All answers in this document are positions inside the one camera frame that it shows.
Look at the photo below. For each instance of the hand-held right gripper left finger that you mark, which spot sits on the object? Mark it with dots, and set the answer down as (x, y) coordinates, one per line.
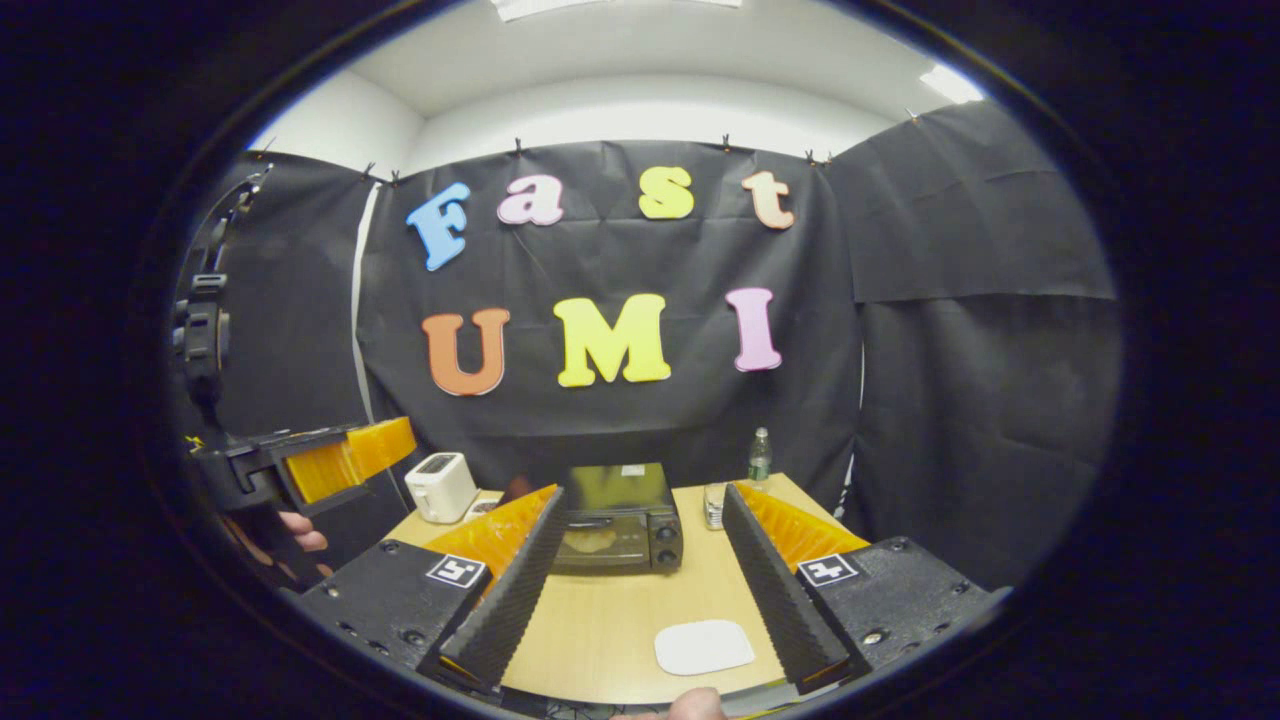
(510, 600)

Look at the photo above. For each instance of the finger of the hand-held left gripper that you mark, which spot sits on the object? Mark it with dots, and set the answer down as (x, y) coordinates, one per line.
(385, 445)
(320, 475)

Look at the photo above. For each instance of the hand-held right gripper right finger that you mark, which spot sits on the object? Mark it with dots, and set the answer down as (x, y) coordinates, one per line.
(785, 600)

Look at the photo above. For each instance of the golden bread piece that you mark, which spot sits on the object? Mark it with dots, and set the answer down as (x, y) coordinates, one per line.
(592, 542)

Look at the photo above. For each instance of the black electric oven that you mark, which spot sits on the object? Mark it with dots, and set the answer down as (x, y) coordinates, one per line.
(620, 500)

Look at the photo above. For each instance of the white toaster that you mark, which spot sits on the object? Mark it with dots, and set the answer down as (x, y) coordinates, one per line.
(440, 487)

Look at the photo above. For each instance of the white flat plate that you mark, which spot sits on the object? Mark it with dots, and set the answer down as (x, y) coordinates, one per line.
(705, 647)

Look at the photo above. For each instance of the white divided dish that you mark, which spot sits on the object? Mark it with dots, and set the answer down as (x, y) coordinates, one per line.
(482, 508)

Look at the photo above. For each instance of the green plastic bottle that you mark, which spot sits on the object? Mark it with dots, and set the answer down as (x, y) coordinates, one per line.
(760, 460)

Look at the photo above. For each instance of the black backdrop cloth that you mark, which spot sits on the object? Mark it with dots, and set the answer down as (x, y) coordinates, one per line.
(950, 400)

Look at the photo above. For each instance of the ceiling light panel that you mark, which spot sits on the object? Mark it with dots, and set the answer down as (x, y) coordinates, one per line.
(600, 6)
(952, 84)

